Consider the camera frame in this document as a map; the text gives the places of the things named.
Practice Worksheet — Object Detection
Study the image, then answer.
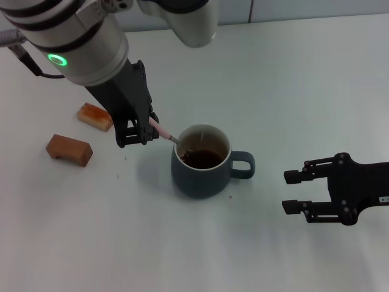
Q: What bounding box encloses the pink handled metal spoon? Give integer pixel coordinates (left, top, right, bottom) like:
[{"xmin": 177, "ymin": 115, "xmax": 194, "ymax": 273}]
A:
[{"xmin": 148, "ymin": 117, "xmax": 196, "ymax": 153}]

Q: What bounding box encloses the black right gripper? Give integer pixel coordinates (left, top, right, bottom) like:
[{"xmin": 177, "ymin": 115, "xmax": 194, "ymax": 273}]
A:
[{"xmin": 281, "ymin": 152, "xmax": 389, "ymax": 227}]

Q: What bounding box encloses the light wooden block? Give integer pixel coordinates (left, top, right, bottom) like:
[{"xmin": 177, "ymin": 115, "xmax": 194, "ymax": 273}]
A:
[{"xmin": 77, "ymin": 102, "xmax": 114, "ymax": 133}]

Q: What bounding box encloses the dark arched wooden block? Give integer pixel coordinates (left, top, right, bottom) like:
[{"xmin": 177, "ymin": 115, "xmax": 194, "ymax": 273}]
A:
[{"xmin": 46, "ymin": 134, "xmax": 94, "ymax": 168}]

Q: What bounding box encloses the grey ceramic coffee cup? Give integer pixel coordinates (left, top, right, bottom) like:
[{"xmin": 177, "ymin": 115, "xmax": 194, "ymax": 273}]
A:
[{"xmin": 170, "ymin": 123, "xmax": 256, "ymax": 200}]

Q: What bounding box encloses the left wrist cable with plug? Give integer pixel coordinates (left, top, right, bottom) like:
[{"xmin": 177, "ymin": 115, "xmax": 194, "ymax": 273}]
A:
[{"xmin": 0, "ymin": 29, "xmax": 66, "ymax": 80}]

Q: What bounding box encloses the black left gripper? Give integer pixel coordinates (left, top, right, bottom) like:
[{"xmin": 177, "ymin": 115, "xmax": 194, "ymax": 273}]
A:
[{"xmin": 83, "ymin": 57, "xmax": 160, "ymax": 149}]

